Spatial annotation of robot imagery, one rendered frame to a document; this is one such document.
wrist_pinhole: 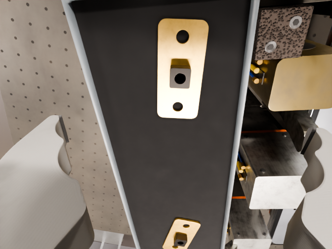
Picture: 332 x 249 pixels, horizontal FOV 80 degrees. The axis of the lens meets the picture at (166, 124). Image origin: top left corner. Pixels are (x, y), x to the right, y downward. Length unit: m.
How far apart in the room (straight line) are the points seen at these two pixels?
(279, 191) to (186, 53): 0.28
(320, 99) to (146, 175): 0.25
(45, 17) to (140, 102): 0.57
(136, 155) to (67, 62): 0.55
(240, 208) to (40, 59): 0.75
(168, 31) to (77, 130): 0.72
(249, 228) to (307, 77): 0.41
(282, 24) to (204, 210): 0.24
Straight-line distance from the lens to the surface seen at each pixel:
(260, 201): 0.39
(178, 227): 0.32
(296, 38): 0.26
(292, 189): 0.38
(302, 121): 0.36
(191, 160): 0.23
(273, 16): 0.25
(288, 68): 0.29
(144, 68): 0.18
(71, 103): 0.79
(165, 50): 0.17
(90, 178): 1.01
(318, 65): 0.31
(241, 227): 0.60
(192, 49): 0.17
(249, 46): 0.17
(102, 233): 2.68
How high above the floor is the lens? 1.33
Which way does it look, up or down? 58 degrees down
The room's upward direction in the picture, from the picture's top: 175 degrees counter-clockwise
